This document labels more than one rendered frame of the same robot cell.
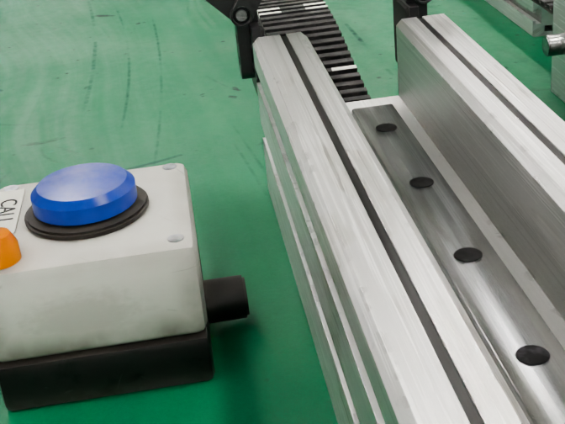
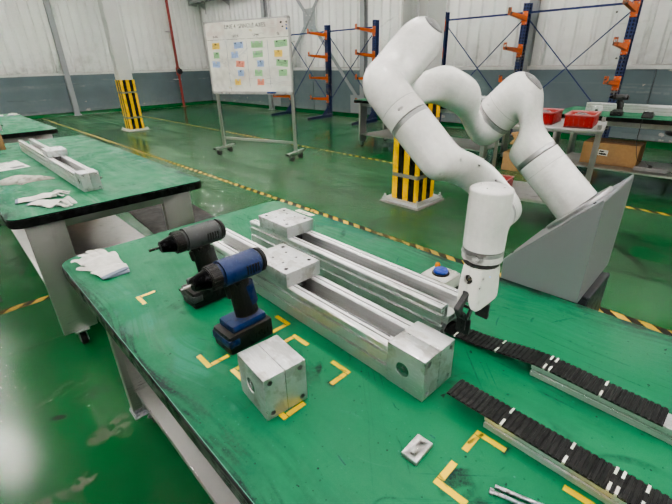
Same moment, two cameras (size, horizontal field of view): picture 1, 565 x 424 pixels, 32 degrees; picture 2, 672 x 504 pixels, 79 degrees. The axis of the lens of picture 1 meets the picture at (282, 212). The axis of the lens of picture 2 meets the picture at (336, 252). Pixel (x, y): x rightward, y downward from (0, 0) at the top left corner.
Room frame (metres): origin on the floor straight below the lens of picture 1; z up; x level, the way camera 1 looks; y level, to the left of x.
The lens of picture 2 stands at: (0.95, -0.75, 1.37)
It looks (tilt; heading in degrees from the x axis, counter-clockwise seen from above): 25 degrees down; 143
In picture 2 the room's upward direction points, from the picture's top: 1 degrees counter-clockwise
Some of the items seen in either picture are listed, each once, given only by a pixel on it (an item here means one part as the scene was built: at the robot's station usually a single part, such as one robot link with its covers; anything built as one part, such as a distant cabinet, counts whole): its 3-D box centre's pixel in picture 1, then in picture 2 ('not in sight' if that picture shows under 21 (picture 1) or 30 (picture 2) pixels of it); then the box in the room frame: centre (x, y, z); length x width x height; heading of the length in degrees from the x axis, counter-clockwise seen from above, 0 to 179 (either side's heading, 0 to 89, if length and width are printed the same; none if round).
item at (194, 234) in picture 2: not in sight; (192, 266); (-0.05, -0.47, 0.89); 0.20 x 0.08 x 0.22; 97
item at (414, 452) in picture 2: not in sight; (417, 449); (0.65, -0.36, 0.78); 0.05 x 0.03 x 0.01; 98
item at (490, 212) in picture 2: not in sight; (488, 216); (0.53, -0.03, 1.08); 0.09 x 0.08 x 0.13; 101
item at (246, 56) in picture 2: not in sight; (252, 92); (-5.08, 2.34, 0.97); 1.51 x 0.50 x 1.95; 26
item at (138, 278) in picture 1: (121, 272); (437, 283); (0.35, 0.07, 0.81); 0.10 x 0.08 x 0.06; 95
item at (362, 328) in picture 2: not in sight; (286, 284); (0.09, -0.27, 0.82); 0.80 x 0.10 x 0.09; 5
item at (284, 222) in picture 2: not in sight; (286, 226); (-0.17, -0.10, 0.87); 0.16 x 0.11 x 0.07; 5
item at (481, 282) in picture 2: not in sight; (478, 278); (0.53, -0.04, 0.94); 0.10 x 0.07 x 0.11; 95
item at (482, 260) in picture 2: not in sight; (481, 253); (0.53, -0.04, 1.00); 0.09 x 0.08 x 0.03; 95
